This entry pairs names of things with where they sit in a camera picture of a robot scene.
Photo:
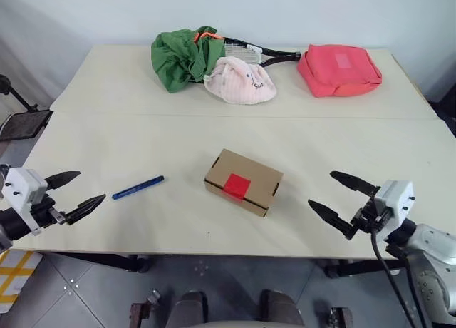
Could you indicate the pink ribbed fabric hat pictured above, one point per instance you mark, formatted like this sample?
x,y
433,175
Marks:
x,y
242,82

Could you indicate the green cloth bag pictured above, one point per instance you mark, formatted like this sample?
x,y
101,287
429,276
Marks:
x,y
178,60

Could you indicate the black mesh platform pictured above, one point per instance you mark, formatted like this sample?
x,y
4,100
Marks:
x,y
23,124

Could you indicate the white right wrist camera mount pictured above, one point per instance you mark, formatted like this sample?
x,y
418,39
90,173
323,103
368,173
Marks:
x,y
397,199

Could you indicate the black table leg with caster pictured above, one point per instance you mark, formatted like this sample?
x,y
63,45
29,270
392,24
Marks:
x,y
363,267

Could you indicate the grey panel with yellow tape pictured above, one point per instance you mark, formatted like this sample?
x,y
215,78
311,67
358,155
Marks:
x,y
14,278

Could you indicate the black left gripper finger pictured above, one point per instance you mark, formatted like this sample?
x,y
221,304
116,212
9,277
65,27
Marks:
x,y
62,179
85,207

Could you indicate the black tennis racket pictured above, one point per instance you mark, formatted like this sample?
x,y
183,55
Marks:
x,y
274,53

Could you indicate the brown cardboard box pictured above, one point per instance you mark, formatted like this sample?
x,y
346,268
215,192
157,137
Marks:
x,y
246,180

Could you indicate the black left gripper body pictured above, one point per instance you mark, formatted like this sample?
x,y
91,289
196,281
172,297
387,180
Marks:
x,y
44,212

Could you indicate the red fabric pouch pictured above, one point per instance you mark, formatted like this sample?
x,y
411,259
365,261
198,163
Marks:
x,y
338,69

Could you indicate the red sealing tape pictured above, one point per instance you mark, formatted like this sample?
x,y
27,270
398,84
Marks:
x,y
237,186

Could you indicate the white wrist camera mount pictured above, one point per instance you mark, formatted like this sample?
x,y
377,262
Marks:
x,y
22,189
397,199

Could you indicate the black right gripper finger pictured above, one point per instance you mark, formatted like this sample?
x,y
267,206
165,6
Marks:
x,y
331,216
354,183

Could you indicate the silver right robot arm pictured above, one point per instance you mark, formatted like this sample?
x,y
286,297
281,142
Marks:
x,y
431,256

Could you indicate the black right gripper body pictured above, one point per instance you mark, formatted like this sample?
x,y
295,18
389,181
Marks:
x,y
370,217

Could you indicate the black equipment base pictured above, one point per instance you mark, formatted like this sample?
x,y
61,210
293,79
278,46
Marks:
x,y
445,110

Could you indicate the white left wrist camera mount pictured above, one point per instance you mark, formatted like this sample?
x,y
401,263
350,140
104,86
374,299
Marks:
x,y
22,189

